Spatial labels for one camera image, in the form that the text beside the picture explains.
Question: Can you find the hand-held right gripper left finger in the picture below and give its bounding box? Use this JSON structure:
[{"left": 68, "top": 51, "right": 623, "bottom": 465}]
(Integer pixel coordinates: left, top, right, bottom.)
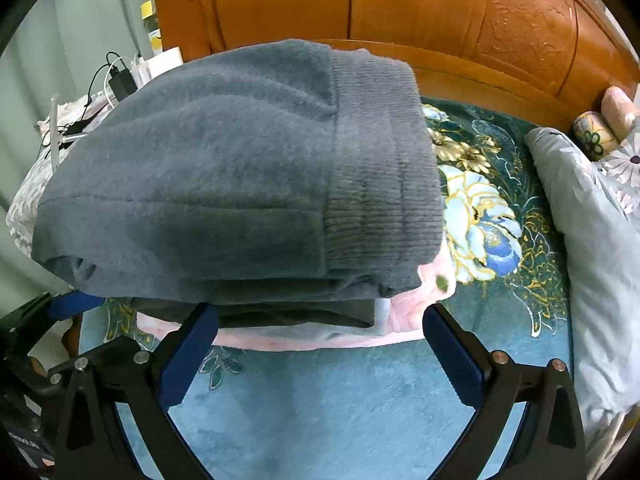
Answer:
[{"left": 52, "top": 301, "right": 221, "bottom": 480}]

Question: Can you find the black charger with cables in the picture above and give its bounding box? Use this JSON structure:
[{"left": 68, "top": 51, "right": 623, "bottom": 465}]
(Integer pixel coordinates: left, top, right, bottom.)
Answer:
[{"left": 75, "top": 51, "right": 131, "bottom": 126}]

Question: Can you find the white box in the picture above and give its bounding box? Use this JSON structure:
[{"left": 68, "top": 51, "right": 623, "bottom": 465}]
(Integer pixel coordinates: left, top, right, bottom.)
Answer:
[{"left": 135, "top": 46, "right": 185, "bottom": 86}]

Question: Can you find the floral pillow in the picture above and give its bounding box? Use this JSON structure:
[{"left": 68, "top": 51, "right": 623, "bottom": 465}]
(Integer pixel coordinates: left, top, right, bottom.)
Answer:
[{"left": 572, "top": 111, "right": 621, "bottom": 162}]

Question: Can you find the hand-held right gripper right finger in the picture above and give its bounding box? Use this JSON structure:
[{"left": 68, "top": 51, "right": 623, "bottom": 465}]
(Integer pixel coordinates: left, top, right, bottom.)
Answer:
[{"left": 422, "top": 302, "right": 587, "bottom": 480}]

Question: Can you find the grey sweatshirt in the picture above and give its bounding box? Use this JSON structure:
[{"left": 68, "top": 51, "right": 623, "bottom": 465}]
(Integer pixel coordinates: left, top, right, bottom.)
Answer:
[{"left": 31, "top": 37, "right": 446, "bottom": 331}]

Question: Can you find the pink cloth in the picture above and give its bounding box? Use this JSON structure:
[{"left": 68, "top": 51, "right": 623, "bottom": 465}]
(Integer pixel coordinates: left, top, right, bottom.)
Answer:
[{"left": 135, "top": 247, "right": 458, "bottom": 351}]

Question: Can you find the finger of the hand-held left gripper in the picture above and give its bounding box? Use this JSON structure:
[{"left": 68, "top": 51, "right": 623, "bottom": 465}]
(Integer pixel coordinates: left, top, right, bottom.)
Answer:
[{"left": 45, "top": 291, "right": 107, "bottom": 322}]

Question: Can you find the green floral blanket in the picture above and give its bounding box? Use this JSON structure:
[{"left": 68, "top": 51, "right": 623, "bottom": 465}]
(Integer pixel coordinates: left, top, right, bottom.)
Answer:
[{"left": 77, "top": 95, "right": 573, "bottom": 480}]

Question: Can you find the grey lace cloth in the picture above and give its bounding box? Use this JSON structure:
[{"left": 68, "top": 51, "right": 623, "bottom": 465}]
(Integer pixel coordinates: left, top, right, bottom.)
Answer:
[{"left": 5, "top": 105, "right": 113, "bottom": 261}]

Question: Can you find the wooden headboard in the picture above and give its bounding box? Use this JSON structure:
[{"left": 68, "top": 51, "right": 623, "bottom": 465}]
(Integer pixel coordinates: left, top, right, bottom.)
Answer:
[{"left": 150, "top": 0, "right": 640, "bottom": 133}]

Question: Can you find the light blue floral duvet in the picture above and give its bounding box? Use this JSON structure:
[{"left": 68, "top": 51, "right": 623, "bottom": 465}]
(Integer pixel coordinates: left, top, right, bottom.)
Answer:
[{"left": 522, "top": 110, "right": 640, "bottom": 461}]

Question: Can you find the yellow bottle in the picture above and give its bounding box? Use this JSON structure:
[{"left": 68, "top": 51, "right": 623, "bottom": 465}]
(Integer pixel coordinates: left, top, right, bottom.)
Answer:
[{"left": 140, "top": 0, "right": 163, "bottom": 56}]

